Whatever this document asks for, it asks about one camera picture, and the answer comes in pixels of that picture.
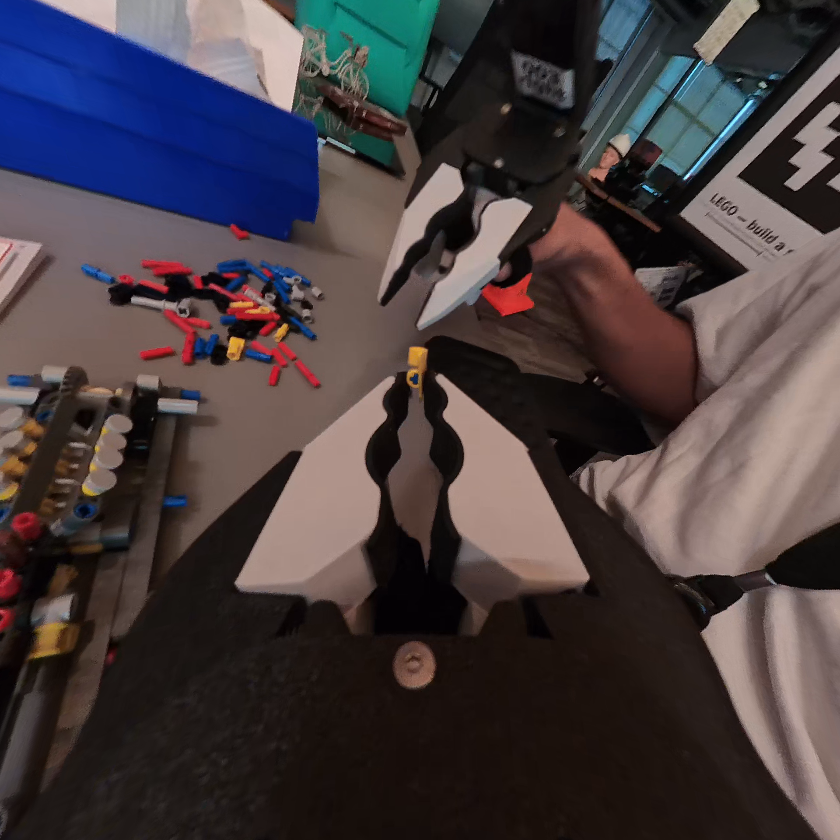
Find pile of small lego pins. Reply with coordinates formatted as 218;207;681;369
80;223;325;389

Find black white marker sign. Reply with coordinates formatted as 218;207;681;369
678;38;840;271

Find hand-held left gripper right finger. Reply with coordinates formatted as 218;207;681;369
425;374;590;634

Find person's right hand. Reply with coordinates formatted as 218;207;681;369
528;205;632;291

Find person's right forearm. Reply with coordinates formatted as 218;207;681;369
558;249;699;422

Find white papers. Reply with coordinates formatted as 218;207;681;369
39;0;307;114

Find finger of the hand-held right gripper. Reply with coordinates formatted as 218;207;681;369
379;163;471;307
415;199;534;331

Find wire bicycle model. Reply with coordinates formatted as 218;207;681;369
297;25;373;114

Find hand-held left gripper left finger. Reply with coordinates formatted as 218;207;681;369
235;377;403;634

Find lego car model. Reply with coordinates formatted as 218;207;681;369
0;365;202;816

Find blue plastic bin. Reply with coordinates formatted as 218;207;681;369
0;0;321;242

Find teal cabinet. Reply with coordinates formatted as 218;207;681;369
294;0;442;173

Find lego instruction booklet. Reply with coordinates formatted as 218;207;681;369
0;236;48;314

